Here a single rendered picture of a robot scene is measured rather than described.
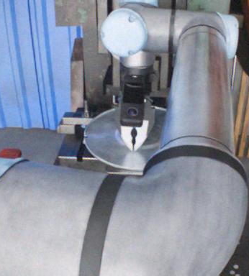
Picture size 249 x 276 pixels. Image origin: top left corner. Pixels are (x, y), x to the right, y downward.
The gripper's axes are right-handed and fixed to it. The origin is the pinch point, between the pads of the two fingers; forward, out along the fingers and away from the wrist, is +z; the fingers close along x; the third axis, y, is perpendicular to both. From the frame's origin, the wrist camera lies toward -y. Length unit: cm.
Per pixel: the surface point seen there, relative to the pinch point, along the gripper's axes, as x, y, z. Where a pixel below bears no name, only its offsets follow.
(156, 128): -5.6, 9.7, 0.2
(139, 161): -1.5, -3.5, 1.4
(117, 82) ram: 4.9, 13.8, -10.6
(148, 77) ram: -2.8, 9.4, -14.1
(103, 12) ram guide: 7.8, 10.2, -29.2
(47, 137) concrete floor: 64, 125, 80
